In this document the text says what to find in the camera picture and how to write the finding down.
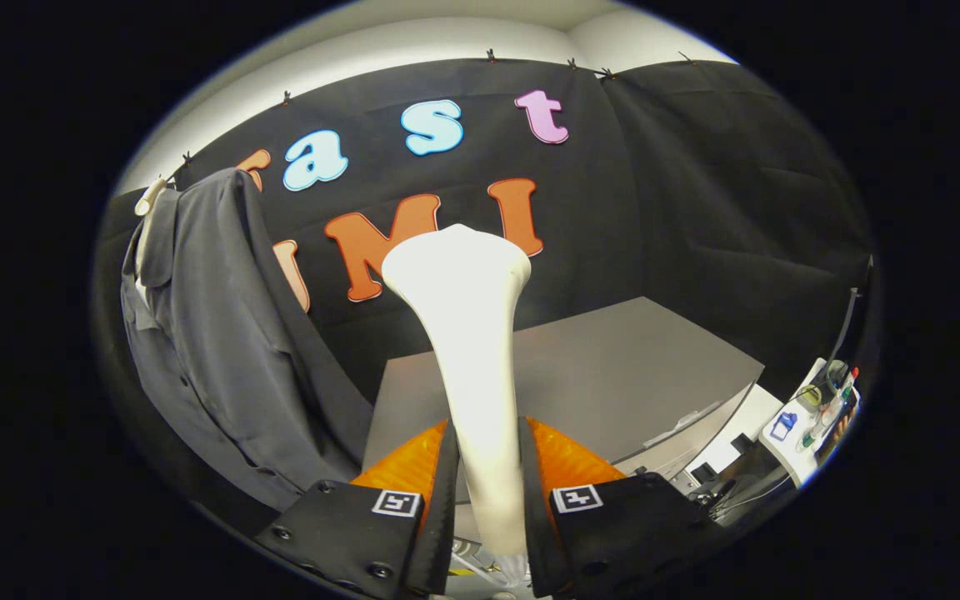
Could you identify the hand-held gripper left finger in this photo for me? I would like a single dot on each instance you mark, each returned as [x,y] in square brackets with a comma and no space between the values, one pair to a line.
[438,517]

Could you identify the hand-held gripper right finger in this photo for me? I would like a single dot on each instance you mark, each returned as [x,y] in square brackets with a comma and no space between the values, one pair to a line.
[534,517]

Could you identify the cream garment steamer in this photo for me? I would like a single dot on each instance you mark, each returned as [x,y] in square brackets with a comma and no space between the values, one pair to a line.
[463,317]

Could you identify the grey button shirt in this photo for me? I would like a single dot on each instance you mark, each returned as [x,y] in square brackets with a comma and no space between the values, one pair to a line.
[222,358]

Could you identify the grey cabinet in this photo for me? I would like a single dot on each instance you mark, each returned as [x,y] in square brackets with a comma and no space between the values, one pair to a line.
[613,375]

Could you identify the white low drawer unit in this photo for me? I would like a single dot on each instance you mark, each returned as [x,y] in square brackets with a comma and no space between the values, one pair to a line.
[738,425]

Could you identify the small blue object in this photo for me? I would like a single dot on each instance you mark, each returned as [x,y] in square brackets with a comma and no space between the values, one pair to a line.
[783,427]

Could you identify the white side table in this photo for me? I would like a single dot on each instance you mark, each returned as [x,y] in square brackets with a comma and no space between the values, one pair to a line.
[797,462]

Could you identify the green round object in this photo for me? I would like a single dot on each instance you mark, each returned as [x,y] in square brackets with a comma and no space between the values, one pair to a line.
[810,396]

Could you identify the clear plastic bottle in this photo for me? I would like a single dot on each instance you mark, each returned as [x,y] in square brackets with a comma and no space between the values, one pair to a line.
[838,404]

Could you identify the white mannequin torso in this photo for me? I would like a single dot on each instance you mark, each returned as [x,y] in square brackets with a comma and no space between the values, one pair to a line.
[149,197]

